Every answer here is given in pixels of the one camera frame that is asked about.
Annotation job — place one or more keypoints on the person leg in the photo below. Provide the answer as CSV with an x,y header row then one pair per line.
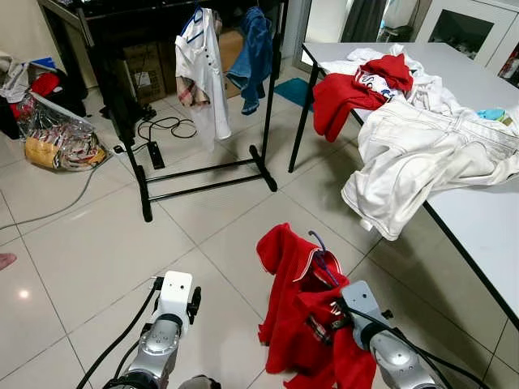
x,y
6,261

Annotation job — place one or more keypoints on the glass balcony door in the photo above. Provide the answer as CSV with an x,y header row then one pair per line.
x,y
324,20

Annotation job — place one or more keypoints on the grey robot leg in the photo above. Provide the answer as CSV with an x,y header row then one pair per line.
x,y
199,382

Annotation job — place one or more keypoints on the dark grey curtain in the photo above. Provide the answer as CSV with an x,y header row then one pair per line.
x,y
365,20

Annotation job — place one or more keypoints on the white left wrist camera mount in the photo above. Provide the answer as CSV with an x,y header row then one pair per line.
x,y
174,296

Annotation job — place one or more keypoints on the black table leg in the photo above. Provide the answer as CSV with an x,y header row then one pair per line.
x,y
302,121

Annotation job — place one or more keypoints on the white shirt with plaid trim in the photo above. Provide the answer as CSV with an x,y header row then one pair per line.
x,y
203,73

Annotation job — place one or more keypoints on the brown cardboard box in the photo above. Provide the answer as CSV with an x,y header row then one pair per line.
x,y
146,73
231,53

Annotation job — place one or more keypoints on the pale crumpled garment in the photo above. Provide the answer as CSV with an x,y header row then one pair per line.
x,y
12,77

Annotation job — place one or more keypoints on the purple plastic clothes hanger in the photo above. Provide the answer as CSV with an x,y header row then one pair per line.
x,y
323,259

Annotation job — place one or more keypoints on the red sweater with white band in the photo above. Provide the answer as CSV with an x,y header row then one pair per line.
x,y
349,93

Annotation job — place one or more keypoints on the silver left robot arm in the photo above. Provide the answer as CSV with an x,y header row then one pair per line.
x,y
158,352

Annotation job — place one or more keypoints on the clothes rack frame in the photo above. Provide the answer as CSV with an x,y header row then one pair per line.
x,y
146,198

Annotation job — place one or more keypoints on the cream denim jacket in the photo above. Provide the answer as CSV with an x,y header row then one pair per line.
x,y
422,162

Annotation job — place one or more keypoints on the plastic bag colourful contents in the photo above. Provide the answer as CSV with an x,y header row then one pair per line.
x,y
61,138

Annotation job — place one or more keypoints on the teal floor mat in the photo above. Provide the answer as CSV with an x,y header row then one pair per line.
x,y
292,93

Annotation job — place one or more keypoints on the white cabinet with glass doors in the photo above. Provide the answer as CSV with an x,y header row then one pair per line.
x,y
470,32

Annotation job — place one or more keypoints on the black power strip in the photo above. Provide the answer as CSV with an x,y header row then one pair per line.
x,y
156,156

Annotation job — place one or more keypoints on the black crumpled garment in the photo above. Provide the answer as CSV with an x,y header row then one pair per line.
x,y
73,93

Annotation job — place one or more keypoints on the red fleece garment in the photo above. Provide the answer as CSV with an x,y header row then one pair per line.
x,y
45,83

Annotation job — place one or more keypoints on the blue clothes hanger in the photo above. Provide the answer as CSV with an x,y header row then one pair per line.
x,y
197,10

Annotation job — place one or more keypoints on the red polo shirt plaid trim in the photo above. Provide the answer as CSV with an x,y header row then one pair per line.
x,y
292,324

